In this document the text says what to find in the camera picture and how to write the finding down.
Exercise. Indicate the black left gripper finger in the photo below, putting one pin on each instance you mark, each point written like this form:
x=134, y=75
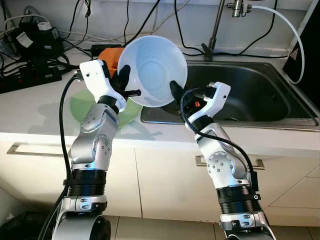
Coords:
x=124, y=75

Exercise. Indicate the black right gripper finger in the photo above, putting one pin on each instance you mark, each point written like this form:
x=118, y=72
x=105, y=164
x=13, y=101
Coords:
x=176, y=92

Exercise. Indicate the light green plate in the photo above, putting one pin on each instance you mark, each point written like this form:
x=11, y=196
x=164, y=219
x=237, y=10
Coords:
x=130, y=112

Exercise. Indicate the white bowl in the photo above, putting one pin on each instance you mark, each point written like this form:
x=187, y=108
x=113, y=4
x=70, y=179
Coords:
x=152, y=67

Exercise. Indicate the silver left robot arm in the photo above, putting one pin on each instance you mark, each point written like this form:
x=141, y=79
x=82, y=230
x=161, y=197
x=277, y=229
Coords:
x=95, y=145

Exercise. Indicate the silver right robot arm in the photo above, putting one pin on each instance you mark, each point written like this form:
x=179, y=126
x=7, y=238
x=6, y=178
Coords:
x=225, y=167

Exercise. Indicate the orange round plate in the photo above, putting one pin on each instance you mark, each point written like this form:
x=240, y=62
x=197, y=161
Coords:
x=110, y=57

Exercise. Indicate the small black box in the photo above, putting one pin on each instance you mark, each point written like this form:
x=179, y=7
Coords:
x=100, y=49

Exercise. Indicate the stainless steel sink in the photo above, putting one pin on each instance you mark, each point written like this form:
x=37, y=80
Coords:
x=260, y=90

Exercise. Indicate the white cabinet door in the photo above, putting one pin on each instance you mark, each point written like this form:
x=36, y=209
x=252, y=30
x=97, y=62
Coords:
x=165, y=185
x=30, y=190

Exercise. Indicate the white power plug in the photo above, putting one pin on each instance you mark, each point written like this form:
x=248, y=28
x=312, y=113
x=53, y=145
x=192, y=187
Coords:
x=44, y=26

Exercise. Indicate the black water dispenser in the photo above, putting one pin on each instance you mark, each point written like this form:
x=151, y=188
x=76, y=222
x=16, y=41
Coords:
x=310, y=50

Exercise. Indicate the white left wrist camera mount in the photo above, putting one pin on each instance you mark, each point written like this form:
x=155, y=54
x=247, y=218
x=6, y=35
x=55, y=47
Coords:
x=95, y=77

